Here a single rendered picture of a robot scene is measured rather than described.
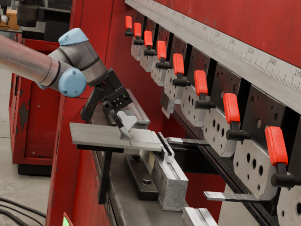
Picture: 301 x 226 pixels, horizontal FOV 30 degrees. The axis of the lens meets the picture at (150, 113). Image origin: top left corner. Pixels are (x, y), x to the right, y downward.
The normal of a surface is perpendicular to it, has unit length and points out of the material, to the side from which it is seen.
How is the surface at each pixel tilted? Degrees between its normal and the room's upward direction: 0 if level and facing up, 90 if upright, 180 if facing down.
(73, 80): 90
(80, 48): 80
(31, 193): 0
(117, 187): 0
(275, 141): 39
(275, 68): 90
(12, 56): 85
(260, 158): 90
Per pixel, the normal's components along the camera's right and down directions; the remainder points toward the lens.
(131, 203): 0.15, -0.96
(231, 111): 0.24, -0.57
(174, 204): 0.19, 0.28
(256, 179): -0.97, -0.10
